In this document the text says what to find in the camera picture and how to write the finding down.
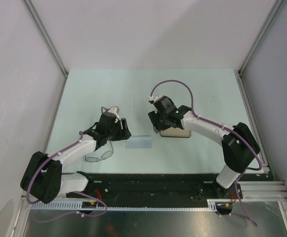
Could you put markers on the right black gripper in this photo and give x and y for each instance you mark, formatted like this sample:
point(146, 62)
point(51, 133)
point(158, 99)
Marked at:
point(157, 127)

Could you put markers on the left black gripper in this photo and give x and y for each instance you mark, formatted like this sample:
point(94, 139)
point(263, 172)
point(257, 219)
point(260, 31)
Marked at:
point(125, 131)

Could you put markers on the light blue cleaning cloth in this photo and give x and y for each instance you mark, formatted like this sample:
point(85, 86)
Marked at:
point(139, 142)

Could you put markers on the black glasses case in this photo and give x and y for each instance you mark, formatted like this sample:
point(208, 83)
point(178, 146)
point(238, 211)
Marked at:
point(176, 133)

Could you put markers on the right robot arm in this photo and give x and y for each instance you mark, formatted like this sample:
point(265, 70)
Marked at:
point(238, 143)

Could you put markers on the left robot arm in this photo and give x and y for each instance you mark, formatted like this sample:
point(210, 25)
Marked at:
point(44, 180)

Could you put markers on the thin-framed sunglasses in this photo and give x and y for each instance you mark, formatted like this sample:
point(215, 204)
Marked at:
point(100, 155)

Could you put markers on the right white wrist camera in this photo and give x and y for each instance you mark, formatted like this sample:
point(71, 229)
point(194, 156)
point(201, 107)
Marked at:
point(153, 99)

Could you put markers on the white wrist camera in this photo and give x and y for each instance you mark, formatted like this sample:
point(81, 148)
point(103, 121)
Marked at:
point(153, 99)
point(114, 110)

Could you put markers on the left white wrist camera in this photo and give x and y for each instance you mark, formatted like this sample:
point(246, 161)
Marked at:
point(114, 110)

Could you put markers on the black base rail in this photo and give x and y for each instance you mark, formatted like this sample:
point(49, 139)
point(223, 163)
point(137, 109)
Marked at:
point(155, 190)

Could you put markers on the white slotted cable duct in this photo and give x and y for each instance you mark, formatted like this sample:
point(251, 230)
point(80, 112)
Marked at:
point(85, 205)

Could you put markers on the left aluminium frame post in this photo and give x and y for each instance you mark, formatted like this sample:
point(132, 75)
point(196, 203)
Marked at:
point(45, 36)

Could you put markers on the aluminium frame post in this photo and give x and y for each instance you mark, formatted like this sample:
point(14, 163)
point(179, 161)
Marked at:
point(266, 26)
point(45, 36)

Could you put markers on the right aluminium frame post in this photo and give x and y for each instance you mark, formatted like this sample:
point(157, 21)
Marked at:
point(266, 26)

